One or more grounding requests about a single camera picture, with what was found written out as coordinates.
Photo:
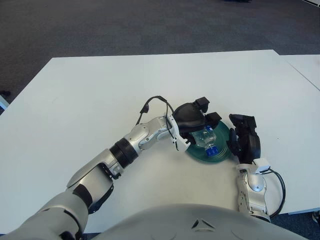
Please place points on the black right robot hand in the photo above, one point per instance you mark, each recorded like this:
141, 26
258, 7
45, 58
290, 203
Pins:
248, 142

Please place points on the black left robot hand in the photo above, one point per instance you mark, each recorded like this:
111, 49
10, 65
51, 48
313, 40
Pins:
190, 117

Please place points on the clear bottle with blue cap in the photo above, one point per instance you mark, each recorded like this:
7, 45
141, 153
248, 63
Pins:
207, 140

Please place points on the green round plate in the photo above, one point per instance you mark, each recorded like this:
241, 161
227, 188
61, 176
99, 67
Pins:
220, 150

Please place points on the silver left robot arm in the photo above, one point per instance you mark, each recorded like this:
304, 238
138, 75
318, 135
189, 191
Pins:
112, 160

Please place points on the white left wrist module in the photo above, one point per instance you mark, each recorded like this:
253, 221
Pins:
178, 137

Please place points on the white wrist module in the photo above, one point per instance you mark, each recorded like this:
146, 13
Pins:
261, 165
178, 137

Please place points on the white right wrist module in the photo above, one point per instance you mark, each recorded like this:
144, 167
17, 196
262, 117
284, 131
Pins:
261, 165

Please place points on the black table foot with caster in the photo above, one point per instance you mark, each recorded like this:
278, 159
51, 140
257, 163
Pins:
317, 216

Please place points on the grey robot torso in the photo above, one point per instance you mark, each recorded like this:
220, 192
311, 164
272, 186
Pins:
187, 222

